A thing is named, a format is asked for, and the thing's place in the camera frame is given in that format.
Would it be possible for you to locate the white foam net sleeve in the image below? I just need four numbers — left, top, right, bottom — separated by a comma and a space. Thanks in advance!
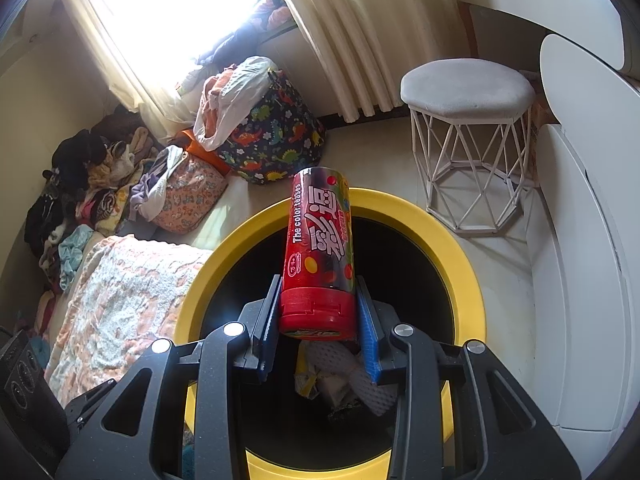
306, 341, 398, 416

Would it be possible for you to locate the red candy tube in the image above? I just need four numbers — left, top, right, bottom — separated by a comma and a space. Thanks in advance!
279, 167, 357, 340

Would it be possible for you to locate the yellow white snack bag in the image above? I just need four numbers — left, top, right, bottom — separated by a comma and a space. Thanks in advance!
294, 340, 357, 410

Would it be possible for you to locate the yellow rim black trash bin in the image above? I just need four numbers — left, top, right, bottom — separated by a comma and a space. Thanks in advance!
174, 188, 486, 479

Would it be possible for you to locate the peach patterned bed quilt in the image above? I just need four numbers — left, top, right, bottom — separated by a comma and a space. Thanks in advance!
44, 235, 212, 406

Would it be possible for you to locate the pink floral fabric bag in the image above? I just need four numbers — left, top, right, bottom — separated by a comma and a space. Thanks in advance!
152, 153, 228, 234

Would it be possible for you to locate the white garment on floral bag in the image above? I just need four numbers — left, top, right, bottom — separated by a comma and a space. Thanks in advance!
128, 145, 186, 221

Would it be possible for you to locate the dinosaur print laundry basket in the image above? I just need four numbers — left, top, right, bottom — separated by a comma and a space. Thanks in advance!
215, 70, 326, 184

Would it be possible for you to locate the light blue garment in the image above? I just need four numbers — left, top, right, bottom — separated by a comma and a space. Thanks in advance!
58, 224, 94, 292

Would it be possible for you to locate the orange bag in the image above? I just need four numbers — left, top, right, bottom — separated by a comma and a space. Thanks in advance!
172, 129, 231, 176

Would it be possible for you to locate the white plastic bag with clothes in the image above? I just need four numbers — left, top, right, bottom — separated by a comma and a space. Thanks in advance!
193, 56, 278, 152

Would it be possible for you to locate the pile of clothes on bed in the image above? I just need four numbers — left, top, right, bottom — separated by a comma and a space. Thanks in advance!
24, 106, 158, 290

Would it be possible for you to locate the left cream curtain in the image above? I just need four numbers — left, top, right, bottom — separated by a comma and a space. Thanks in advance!
61, 0, 194, 145

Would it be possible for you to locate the cream curtain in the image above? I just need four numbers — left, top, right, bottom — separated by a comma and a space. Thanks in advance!
285, 0, 470, 122
61, 0, 194, 145

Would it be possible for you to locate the white vanity desk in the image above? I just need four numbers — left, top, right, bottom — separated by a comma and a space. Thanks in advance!
449, 0, 640, 436

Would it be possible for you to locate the clothes pile on windowsill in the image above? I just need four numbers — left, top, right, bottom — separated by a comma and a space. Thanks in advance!
176, 0, 296, 96

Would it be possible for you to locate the right cream curtain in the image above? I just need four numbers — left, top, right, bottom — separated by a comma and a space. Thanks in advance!
285, 0, 470, 122

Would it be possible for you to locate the white wire frame stool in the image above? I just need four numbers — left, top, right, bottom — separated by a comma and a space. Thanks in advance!
400, 58, 535, 236

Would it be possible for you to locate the window with dark frame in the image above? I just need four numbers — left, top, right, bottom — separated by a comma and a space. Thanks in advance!
90, 0, 258, 89

